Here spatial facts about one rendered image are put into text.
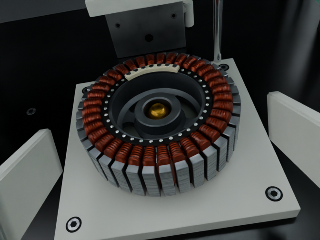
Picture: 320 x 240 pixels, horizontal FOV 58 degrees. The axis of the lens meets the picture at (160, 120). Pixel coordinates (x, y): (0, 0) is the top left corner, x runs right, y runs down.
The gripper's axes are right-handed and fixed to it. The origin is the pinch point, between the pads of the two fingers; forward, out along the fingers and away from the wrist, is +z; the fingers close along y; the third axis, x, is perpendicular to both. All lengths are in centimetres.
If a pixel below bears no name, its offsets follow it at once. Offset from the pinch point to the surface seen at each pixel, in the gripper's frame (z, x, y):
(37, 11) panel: 27.4, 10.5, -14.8
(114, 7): 2.8, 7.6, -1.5
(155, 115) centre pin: 3.8, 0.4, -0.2
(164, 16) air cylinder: 14.6, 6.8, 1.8
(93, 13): 2.9, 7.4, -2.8
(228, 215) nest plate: -0.7, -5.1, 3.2
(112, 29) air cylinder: 14.8, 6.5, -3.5
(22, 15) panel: 27.5, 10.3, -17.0
